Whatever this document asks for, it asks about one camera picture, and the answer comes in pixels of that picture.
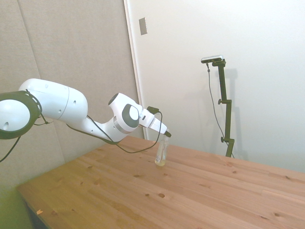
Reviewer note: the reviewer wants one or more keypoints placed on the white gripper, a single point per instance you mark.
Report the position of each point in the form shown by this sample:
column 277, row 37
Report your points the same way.
column 153, row 122

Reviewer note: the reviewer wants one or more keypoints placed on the clear sanitizer bottle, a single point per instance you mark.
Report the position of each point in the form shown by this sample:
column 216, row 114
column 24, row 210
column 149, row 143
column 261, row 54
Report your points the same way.
column 161, row 152

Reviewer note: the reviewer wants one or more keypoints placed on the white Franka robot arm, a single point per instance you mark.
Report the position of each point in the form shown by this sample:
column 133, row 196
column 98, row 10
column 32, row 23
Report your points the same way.
column 59, row 102

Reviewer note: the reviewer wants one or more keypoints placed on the white door trim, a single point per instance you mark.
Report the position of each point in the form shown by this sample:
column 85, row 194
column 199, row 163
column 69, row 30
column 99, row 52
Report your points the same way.
column 133, row 59

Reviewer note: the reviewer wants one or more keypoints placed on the orange tape scrap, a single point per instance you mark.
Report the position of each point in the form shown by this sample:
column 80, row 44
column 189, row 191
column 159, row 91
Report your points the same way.
column 39, row 211

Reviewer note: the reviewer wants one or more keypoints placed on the green cloth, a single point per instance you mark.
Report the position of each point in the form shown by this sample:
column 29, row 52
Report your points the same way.
column 12, row 210

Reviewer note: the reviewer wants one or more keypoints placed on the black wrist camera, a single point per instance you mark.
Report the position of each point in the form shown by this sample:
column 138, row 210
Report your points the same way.
column 153, row 110

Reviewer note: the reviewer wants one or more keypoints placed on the dark green camera stand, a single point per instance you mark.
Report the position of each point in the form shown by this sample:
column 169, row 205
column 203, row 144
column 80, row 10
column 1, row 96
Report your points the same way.
column 226, row 107

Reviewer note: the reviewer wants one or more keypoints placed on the grey camera on stand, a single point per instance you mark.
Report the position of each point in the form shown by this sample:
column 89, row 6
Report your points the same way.
column 212, row 58

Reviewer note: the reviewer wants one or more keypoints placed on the grey wall plate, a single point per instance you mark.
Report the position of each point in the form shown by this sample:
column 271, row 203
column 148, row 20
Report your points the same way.
column 143, row 26

